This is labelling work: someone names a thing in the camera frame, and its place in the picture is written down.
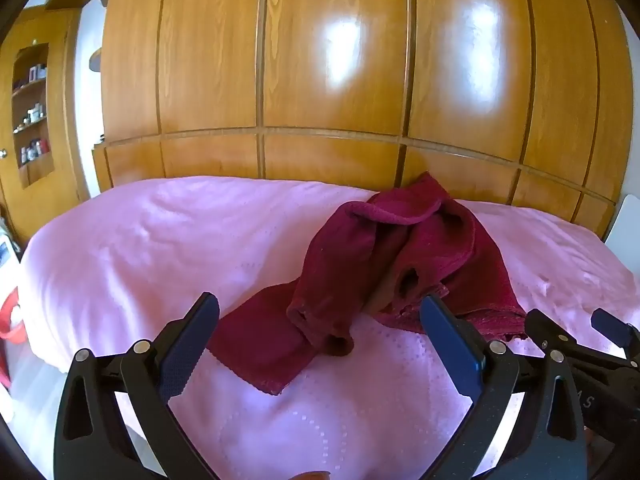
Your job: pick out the dark red cloth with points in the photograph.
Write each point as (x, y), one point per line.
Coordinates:
(340, 280)

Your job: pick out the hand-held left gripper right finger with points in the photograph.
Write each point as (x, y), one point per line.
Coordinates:
(456, 347)

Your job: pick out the red bag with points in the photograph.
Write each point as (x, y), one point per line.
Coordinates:
(7, 330)

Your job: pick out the wooden wardrobe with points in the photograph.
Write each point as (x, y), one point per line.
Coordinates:
(325, 60)

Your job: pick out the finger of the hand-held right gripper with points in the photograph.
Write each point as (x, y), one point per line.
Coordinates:
(617, 329)
(542, 330)

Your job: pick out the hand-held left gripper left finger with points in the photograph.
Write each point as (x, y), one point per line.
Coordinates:
(186, 347)

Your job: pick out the wooden cabinet with shelf niche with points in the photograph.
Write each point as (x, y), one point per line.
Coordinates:
(60, 195)

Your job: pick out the wall shelf with bottles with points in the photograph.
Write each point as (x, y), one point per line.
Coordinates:
(34, 112)

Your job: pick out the pink blanket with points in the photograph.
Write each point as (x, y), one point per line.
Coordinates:
(125, 240)

